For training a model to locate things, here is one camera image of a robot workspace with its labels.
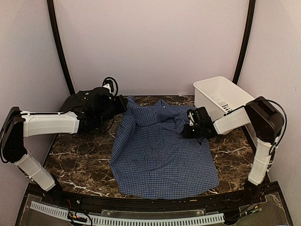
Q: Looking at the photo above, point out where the blue checked long sleeve shirt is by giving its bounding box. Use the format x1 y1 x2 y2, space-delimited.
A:
110 97 219 199

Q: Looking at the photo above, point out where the white plastic basket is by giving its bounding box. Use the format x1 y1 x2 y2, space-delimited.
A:
193 76 255 121

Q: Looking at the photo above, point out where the black right frame post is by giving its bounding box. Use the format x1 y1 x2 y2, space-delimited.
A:
232 0 256 85

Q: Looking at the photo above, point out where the black frame post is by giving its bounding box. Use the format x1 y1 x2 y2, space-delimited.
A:
47 0 75 95
232 0 256 85

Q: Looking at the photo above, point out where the white slotted cable duct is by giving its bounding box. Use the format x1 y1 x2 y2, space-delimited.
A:
30 201 224 226

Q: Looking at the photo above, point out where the black striped folded shirt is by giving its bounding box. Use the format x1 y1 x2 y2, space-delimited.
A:
59 90 94 113

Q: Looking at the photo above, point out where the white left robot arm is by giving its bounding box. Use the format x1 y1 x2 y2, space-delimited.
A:
0 84 128 205

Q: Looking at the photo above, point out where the black front table rail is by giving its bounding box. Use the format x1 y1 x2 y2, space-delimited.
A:
25 183 280 214

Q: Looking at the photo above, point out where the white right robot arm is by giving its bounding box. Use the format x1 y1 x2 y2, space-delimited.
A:
183 96 287 186

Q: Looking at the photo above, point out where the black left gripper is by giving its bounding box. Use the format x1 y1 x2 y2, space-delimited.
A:
97 94 127 125

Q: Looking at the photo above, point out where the black left frame post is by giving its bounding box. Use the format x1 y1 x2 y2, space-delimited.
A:
47 0 75 95

